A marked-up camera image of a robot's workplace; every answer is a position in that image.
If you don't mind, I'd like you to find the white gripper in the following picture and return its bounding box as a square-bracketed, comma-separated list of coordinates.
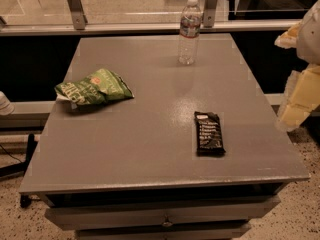
[274, 0, 320, 132]

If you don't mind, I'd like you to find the black rxbar chocolate wrapper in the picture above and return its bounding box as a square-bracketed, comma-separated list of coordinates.
[194, 111, 225, 156]

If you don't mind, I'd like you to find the clear plastic water bottle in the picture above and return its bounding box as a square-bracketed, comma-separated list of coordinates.
[178, 0, 202, 65]

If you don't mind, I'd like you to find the green chip bag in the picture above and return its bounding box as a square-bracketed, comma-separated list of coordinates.
[55, 68, 134, 106]

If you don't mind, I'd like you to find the grey cabinet with drawers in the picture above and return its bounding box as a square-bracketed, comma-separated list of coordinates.
[20, 34, 309, 240]

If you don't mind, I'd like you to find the white object at left edge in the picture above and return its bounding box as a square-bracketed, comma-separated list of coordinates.
[0, 91, 14, 116]

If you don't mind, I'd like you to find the black stand base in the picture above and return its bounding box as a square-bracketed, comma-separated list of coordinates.
[0, 134, 37, 208]

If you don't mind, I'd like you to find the right metal railing post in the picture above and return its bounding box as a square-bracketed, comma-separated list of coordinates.
[202, 0, 218, 28]

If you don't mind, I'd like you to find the metal railing post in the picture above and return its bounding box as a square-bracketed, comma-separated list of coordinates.
[67, 0, 87, 30]
[202, 0, 218, 28]

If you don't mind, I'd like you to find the left metal railing post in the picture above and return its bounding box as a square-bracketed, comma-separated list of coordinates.
[67, 0, 87, 30]

